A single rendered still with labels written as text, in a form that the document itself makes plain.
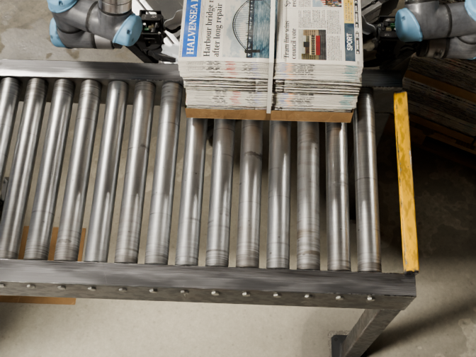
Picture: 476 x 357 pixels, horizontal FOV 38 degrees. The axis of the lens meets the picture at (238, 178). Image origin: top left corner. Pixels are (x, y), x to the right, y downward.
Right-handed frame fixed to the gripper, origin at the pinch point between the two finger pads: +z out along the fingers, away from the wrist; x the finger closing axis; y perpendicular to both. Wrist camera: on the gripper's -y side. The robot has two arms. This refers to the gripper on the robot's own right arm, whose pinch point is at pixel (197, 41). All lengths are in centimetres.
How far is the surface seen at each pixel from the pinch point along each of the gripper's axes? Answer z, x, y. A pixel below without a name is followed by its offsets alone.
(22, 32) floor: -77, 58, -79
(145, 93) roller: -11.2, -16.1, 1.1
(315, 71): 26.7, -22.2, 22.1
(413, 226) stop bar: 49, -48, 3
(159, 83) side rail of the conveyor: -8.5, -12.4, 0.1
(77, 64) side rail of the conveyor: -28.4, -8.5, 1.2
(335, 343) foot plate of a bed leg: 42, -57, -78
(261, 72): 15.7, -22.2, 21.0
